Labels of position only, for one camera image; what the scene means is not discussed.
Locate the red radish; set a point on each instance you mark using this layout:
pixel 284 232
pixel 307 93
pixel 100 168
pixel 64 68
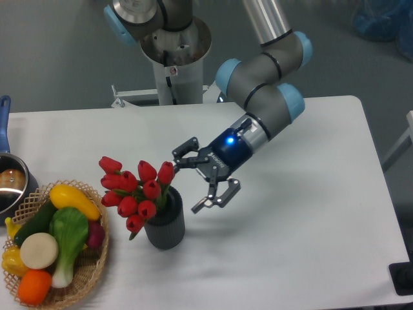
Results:
pixel 96 235

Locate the black box at edge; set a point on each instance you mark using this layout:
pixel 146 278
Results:
pixel 401 274

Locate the yellow banana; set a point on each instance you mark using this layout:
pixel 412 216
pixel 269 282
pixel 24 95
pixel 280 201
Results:
pixel 12 227

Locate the orange fruit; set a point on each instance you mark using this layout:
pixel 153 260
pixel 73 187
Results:
pixel 34 287

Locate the yellow bell pepper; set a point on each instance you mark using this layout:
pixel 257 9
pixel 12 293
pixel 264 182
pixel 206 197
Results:
pixel 12 262

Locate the beige round bun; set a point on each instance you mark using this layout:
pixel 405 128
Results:
pixel 39 251

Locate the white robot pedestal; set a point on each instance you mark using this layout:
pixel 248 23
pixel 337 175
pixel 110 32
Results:
pixel 177 61

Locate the dark grey ribbed vase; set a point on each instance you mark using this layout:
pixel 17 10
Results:
pixel 167 229

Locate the woven wicker basket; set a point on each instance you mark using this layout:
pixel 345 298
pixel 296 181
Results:
pixel 88 266

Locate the blue handled saucepan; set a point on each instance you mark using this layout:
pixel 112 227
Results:
pixel 17 182

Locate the green cucumber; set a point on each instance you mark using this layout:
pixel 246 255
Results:
pixel 38 223

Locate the green bok choy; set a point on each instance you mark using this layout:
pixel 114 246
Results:
pixel 69 227

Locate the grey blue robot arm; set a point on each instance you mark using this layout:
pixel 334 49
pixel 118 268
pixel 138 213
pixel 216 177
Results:
pixel 256 85

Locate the yellow squash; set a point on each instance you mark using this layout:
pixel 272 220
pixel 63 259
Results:
pixel 63 195

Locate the red tulip bouquet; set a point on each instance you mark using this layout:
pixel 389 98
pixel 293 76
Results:
pixel 138 199

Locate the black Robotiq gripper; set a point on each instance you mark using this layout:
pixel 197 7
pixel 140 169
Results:
pixel 227 153

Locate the white frame at right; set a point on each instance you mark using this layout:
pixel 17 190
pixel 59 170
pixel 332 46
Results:
pixel 399 147

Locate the blue plastic bag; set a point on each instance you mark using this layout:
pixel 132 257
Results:
pixel 385 21

